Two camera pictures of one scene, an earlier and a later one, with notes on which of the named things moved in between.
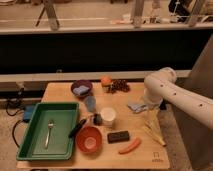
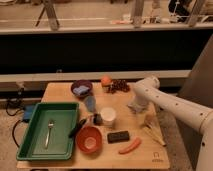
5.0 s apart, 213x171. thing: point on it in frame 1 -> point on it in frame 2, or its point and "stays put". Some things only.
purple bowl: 82,88 stays put
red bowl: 89,139 stays put
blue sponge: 80,90 stays put
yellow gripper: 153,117 -> 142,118
